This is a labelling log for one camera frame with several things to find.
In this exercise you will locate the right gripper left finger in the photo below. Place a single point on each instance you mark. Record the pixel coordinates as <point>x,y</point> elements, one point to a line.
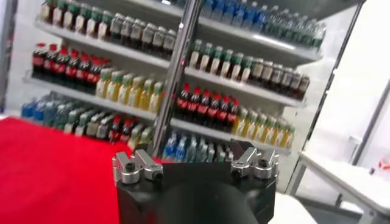
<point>146,169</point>

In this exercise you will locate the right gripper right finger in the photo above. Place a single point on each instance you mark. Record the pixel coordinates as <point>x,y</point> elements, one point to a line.
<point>246,164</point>

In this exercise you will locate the red shirt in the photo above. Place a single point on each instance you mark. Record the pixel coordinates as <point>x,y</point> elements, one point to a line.
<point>55,176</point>

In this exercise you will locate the green cap dark tea bottle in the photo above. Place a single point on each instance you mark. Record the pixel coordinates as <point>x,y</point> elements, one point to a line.
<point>225,65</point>
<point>58,13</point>
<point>195,56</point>
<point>68,18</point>
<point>205,59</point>
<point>91,24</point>
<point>215,62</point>
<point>45,10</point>
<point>102,26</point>
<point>211,153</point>
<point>245,71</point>
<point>221,156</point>
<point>71,121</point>
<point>235,68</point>
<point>82,123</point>
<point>80,20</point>

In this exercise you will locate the blue label water bottle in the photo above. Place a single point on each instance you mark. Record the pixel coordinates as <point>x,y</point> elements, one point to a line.
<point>228,11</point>
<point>260,19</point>
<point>218,9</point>
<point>208,7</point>
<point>170,147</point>
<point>181,149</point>
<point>239,13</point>
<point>39,112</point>
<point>27,109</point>
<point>250,16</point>

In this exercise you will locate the green cap yellow tea bottle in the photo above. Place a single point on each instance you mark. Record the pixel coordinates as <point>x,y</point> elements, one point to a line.
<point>251,125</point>
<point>156,98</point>
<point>103,84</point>
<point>124,89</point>
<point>135,92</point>
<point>147,136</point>
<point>270,131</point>
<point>113,86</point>
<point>278,134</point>
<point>136,135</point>
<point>288,137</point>
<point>145,95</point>
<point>241,123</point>
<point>260,128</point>

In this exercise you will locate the red cap cola bottle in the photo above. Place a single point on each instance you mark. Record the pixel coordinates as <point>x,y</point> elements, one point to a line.
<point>125,131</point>
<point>182,103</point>
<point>115,129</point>
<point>213,112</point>
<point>192,106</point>
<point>38,62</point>
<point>93,78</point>
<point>203,109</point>
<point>60,68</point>
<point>82,75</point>
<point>49,65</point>
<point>233,117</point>
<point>223,115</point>
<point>71,72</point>

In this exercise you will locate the green tinted water bottle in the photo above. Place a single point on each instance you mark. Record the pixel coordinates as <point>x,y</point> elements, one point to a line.
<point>300,30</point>
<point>270,21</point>
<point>309,32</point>
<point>61,117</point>
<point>192,150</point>
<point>319,35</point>
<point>201,152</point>
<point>280,24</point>
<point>289,26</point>
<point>50,115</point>

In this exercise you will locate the white cap dark drink bottle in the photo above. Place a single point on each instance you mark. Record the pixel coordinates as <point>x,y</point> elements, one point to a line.
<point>103,128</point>
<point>93,125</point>
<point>147,36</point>
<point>158,39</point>
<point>168,43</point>
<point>136,33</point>
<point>125,31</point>
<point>115,29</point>

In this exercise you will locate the grey metal drinks shelf unit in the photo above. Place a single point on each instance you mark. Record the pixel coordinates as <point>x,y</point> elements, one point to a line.
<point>76,95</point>
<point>259,92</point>

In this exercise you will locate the beige label dark drink bottle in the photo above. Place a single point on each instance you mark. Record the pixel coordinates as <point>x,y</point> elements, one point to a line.
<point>295,82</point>
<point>256,71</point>
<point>286,79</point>
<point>266,73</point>
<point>303,86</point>
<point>276,76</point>

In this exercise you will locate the white table with metal legs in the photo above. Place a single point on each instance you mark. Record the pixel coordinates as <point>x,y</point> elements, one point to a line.
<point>344,182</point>

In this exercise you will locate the grey metal pole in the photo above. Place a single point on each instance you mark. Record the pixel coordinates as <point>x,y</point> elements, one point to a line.
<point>370,124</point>

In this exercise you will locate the small orange red object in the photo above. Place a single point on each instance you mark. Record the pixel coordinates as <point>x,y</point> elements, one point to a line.
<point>384,164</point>

